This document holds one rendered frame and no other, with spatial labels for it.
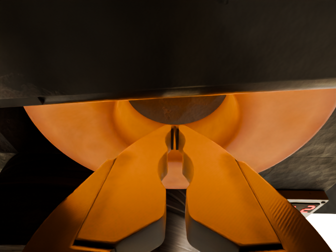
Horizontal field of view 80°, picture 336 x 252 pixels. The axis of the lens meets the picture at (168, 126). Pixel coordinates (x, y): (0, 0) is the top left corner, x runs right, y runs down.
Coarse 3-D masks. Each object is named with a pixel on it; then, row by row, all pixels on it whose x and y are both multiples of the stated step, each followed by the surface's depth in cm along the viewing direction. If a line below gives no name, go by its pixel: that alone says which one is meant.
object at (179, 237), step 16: (0, 192) 24; (16, 192) 24; (32, 192) 24; (48, 192) 24; (64, 192) 24; (0, 208) 23; (16, 208) 22; (32, 208) 22; (48, 208) 22; (0, 224) 21; (16, 224) 21; (32, 224) 21; (176, 224) 28; (0, 240) 19; (16, 240) 19; (176, 240) 26
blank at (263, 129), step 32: (256, 96) 9; (288, 96) 9; (320, 96) 9; (64, 128) 11; (96, 128) 11; (128, 128) 12; (192, 128) 14; (224, 128) 12; (256, 128) 10; (288, 128) 10; (96, 160) 13; (256, 160) 13
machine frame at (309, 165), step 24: (192, 96) 18; (216, 96) 18; (0, 120) 22; (24, 120) 26; (168, 120) 20; (192, 120) 20; (0, 144) 24; (24, 144) 26; (48, 144) 26; (312, 144) 22; (0, 168) 38; (288, 168) 36; (312, 168) 36
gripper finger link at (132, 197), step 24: (144, 144) 10; (168, 144) 12; (120, 168) 9; (144, 168) 9; (120, 192) 8; (144, 192) 8; (96, 216) 7; (120, 216) 7; (144, 216) 7; (96, 240) 6; (120, 240) 6; (144, 240) 7
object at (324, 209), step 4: (332, 188) 734; (328, 192) 723; (332, 192) 723; (328, 196) 713; (332, 196) 713; (328, 200) 703; (332, 200) 703; (324, 204) 694; (328, 204) 693; (332, 204) 693; (320, 208) 684; (324, 208) 684; (328, 208) 684; (332, 208) 684; (316, 212) 675; (320, 212) 675; (324, 212) 675; (328, 212) 675; (332, 212) 675
